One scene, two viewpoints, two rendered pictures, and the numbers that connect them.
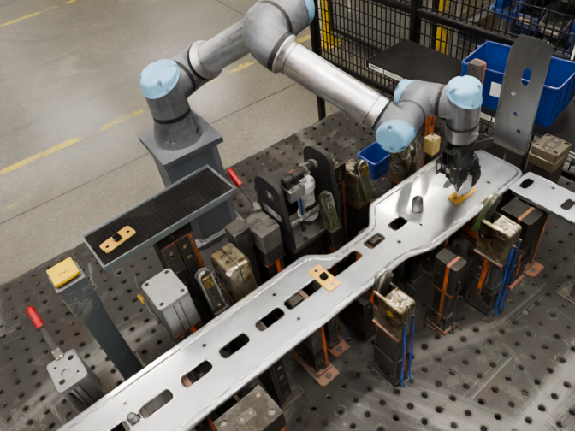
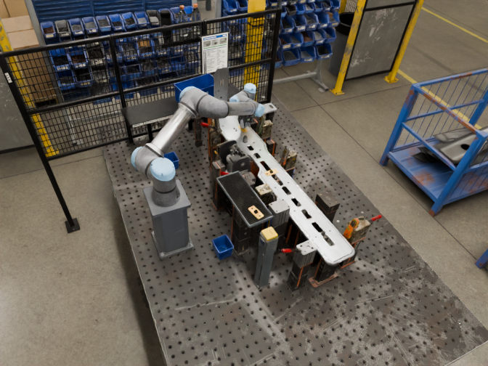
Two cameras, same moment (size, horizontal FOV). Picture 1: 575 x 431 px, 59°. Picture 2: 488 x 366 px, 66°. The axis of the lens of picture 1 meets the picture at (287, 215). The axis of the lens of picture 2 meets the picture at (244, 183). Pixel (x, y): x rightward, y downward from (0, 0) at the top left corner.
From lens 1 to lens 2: 200 cm
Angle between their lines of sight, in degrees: 60
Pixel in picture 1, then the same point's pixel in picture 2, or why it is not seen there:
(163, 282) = (277, 205)
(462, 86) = (251, 86)
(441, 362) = not seen: hidden behind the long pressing
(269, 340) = (296, 192)
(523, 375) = not seen: hidden behind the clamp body
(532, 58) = (222, 75)
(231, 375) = (308, 204)
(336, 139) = (135, 173)
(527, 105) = (224, 91)
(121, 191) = not seen: outside the picture
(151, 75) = (165, 168)
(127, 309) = (222, 284)
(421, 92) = (244, 96)
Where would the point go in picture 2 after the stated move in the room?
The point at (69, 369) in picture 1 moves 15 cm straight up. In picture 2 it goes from (306, 246) to (311, 228)
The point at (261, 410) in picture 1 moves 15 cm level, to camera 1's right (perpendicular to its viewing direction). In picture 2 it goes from (326, 194) to (324, 176)
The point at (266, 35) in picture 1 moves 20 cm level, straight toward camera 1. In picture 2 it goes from (223, 104) to (261, 107)
